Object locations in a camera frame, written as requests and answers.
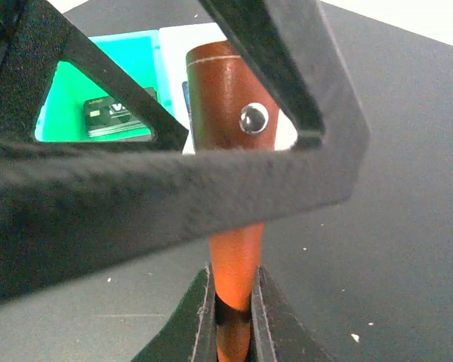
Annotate blue VIP card front stack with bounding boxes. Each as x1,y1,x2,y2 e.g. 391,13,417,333
182,81,192,119

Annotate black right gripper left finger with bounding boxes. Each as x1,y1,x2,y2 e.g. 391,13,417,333
133,265,216,362

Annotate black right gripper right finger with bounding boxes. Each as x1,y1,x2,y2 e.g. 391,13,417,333
251,267,332,362

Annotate brown leather card holder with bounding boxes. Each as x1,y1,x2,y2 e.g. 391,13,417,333
184,40,282,362

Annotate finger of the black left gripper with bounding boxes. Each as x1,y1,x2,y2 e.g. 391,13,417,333
0,0,192,154
0,1,369,304

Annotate black VIP card stack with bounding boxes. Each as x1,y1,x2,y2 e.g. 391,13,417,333
83,96,152,140

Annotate green bin with black cards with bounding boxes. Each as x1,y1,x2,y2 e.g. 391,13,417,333
0,20,174,143

